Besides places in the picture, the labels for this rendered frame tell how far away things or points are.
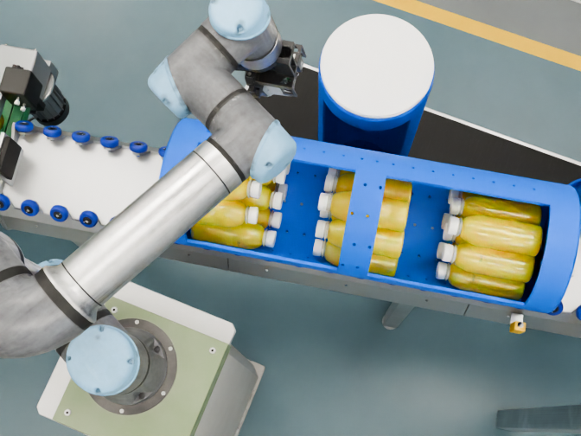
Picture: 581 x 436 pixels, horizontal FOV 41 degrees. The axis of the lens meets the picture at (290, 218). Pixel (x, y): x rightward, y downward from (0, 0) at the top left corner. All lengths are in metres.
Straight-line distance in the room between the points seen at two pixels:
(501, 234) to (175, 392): 0.75
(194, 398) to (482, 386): 1.46
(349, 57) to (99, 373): 0.99
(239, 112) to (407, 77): 0.96
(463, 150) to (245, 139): 1.89
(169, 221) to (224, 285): 1.85
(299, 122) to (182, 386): 1.46
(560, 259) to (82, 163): 1.17
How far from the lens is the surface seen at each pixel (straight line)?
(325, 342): 2.78
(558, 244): 1.65
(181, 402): 1.58
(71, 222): 2.00
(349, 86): 1.90
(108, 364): 1.38
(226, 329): 1.64
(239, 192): 1.68
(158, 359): 1.55
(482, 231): 1.68
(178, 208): 0.99
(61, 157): 2.06
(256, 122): 1.01
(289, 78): 1.24
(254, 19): 1.03
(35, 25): 3.36
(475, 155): 2.83
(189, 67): 1.05
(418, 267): 1.84
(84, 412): 1.63
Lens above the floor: 2.77
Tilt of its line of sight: 75 degrees down
